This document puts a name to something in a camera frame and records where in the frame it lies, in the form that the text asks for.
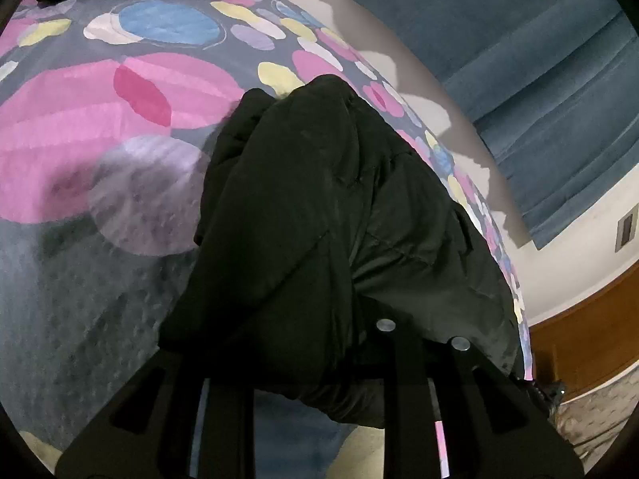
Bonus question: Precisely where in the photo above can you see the black jacket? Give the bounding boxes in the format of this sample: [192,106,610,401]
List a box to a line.
[159,76,524,427]

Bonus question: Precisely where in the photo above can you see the wooden skirting board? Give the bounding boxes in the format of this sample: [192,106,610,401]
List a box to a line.
[531,265,639,399]

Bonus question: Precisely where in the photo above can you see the colourful dotted bedspread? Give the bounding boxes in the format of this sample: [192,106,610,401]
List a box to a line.
[1,0,510,462]

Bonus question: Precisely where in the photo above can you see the blue curtain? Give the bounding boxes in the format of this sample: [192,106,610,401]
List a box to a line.
[353,0,638,247]

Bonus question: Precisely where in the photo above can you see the wall socket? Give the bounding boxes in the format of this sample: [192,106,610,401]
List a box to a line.
[615,206,638,252]

